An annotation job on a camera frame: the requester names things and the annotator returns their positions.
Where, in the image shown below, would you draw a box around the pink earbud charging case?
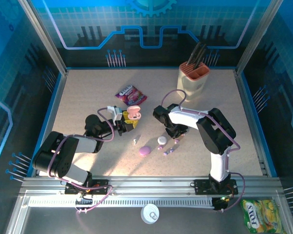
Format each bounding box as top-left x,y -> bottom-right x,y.
126,105 -> 142,120

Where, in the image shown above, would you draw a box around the purple candy bag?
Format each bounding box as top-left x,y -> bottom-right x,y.
114,84 -> 148,106

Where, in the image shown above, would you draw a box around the cream knife block orange top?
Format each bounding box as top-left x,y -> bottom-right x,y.
177,60 -> 210,102

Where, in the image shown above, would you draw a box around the green yellow candy bag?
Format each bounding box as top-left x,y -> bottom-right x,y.
241,199 -> 282,234

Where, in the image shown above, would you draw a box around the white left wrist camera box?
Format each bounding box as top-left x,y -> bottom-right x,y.
107,105 -> 123,127

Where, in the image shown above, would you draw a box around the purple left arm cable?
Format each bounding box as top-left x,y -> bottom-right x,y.
48,107 -> 115,215

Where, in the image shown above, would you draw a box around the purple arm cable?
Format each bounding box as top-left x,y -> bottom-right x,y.
48,107 -> 115,215
162,89 -> 246,213

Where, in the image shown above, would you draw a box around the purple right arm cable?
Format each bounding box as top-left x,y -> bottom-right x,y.
162,89 -> 246,213

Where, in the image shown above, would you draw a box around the aluminium side rail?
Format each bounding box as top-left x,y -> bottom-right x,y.
34,69 -> 70,176
235,69 -> 269,176

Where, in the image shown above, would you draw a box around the aluminium front rail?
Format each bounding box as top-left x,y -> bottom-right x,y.
19,175 -> 285,195

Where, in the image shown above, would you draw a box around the black handled knife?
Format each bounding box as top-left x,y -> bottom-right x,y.
190,43 -> 204,66
186,41 -> 202,66

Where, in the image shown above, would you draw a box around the black knife handles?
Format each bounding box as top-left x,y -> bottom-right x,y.
194,43 -> 208,70

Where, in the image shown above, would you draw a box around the white slotted cable tray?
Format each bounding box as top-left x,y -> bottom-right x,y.
27,196 -> 217,208

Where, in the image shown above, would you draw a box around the aluminium frame post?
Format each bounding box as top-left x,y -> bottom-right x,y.
17,0 -> 69,76
235,0 -> 285,76

